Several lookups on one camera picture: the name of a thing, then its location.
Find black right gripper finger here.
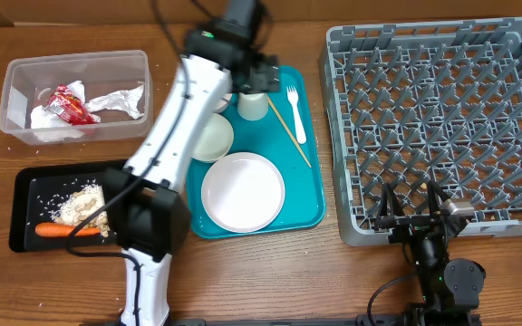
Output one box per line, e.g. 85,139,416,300
377,183,405,217
426,180,450,216

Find white paper cup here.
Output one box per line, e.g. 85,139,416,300
237,93,268,121

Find wooden chopstick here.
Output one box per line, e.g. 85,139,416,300
268,97,312,168

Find white plastic fork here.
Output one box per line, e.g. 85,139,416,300
286,86,306,144

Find pink bowl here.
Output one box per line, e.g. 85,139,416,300
214,93,233,114

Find white bowl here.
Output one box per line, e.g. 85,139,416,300
192,113,234,163

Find white round plate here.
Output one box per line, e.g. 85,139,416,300
201,152,285,234

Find red sauce packet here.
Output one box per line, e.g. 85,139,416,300
45,84,95,125

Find white napkin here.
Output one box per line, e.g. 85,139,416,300
30,81,144,142

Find rice and food scraps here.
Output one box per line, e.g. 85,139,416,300
49,184,111,238

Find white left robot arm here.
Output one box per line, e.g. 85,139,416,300
101,0,280,325

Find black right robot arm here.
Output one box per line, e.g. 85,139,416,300
367,181,486,326

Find grey dishwasher rack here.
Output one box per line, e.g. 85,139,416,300
319,17,522,246

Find black waste tray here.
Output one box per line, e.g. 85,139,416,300
8,159,125,253

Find teal plastic tray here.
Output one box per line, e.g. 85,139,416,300
185,65,327,240

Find clear plastic bin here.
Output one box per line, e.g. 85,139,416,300
0,50,153,145

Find orange carrot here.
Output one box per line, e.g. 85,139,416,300
35,222,101,238

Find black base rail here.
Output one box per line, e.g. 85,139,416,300
164,314,408,326

